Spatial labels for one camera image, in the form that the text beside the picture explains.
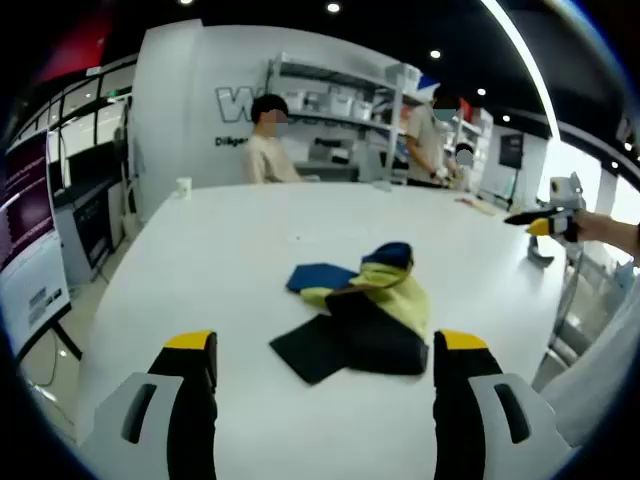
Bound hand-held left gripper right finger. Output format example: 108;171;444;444
432;329;572;480

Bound person's light grey shirt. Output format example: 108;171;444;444
541;277;640;448

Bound person's right hand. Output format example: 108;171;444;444
573;209;617;242

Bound large screen on stand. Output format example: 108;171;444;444
0;130;85;362

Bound flat items on table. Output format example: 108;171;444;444
453;196;502;217

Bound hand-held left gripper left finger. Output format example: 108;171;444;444
81;329;219;480

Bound grey metal storage shelf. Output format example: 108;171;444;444
266;51;495;185

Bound dark poster on stand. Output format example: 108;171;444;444
498;131;526;211

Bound yellow blue black garment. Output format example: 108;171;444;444
269;241;431;387

